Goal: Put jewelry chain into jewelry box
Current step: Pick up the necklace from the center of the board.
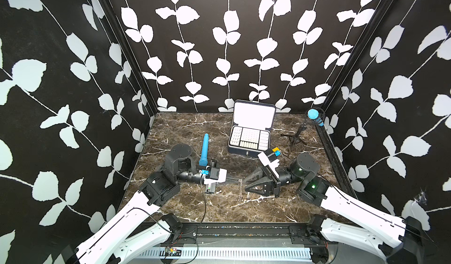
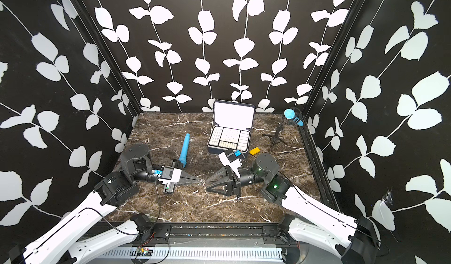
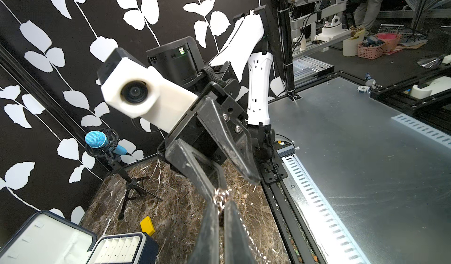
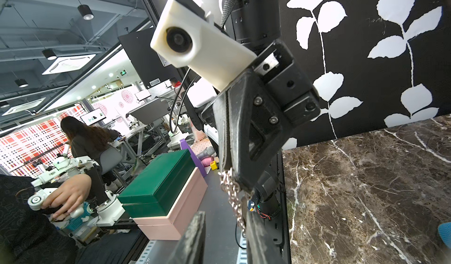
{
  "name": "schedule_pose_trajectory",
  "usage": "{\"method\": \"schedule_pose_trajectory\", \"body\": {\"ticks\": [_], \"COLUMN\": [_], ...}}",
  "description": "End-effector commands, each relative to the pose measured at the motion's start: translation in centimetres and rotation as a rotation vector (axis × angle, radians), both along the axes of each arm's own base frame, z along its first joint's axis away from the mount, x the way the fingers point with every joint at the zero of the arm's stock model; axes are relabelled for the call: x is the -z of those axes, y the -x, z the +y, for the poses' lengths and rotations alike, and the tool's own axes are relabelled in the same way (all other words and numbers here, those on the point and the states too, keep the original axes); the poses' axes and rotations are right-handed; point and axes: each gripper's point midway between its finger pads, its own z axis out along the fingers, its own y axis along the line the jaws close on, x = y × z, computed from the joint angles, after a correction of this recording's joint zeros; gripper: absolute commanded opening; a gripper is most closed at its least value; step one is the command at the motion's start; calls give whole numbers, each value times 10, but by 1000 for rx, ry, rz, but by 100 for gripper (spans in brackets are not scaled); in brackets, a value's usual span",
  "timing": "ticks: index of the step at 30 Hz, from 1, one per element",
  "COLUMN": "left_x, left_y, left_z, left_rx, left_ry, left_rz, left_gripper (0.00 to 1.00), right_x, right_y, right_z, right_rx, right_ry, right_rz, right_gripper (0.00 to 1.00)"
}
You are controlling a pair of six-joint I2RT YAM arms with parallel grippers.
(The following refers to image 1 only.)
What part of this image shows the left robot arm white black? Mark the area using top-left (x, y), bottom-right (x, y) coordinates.
top-left (61, 144), bottom-right (238, 264)

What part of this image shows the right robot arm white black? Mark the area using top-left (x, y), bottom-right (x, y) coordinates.
top-left (243, 149), bottom-right (426, 264)

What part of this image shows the blue handheld microphone lying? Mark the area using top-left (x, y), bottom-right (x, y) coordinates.
top-left (198, 134), bottom-right (209, 167)

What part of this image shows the black mini tripod stand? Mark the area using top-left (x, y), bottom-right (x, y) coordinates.
top-left (281, 123), bottom-right (307, 146)

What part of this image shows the blue microphone on tripod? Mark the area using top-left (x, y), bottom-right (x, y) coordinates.
top-left (307, 108), bottom-right (325, 127)

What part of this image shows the small green circuit board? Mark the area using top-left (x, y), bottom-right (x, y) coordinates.
top-left (163, 248), bottom-right (182, 258)

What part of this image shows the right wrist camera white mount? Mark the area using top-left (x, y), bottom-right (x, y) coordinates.
top-left (257, 149), bottom-right (281, 178)

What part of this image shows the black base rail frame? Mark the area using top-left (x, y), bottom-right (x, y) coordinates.
top-left (94, 221), bottom-right (388, 251)

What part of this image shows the white slotted cable duct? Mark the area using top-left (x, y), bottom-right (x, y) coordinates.
top-left (136, 247), bottom-right (312, 263)

